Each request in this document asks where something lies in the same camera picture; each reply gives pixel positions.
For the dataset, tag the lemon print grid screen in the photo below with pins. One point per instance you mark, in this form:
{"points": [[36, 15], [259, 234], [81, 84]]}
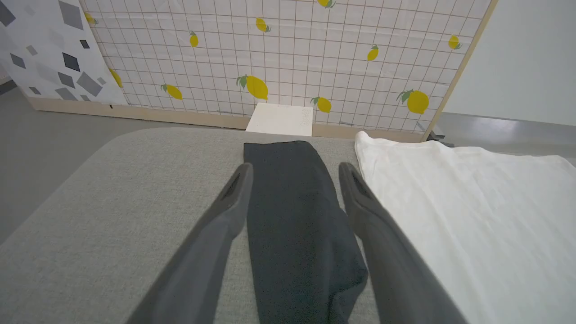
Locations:
{"points": [[292, 54]]}

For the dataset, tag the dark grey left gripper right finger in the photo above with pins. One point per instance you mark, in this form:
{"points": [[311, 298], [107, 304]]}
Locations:
{"points": [[396, 279]]}

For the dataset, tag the grey geometric print panel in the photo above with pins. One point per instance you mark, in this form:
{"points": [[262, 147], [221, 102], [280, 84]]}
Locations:
{"points": [[40, 54]]}

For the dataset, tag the black and white shirt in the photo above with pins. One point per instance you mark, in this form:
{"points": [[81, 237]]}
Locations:
{"points": [[450, 202]]}

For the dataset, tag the white box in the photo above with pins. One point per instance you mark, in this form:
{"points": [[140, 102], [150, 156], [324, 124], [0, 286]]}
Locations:
{"points": [[279, 119]]}

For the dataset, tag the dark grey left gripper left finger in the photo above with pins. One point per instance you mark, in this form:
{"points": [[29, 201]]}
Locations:
{"points": [[198, 279]]}

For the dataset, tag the grey screen support foot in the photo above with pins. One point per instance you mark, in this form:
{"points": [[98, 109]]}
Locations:
{"points": [[438, 137]]}

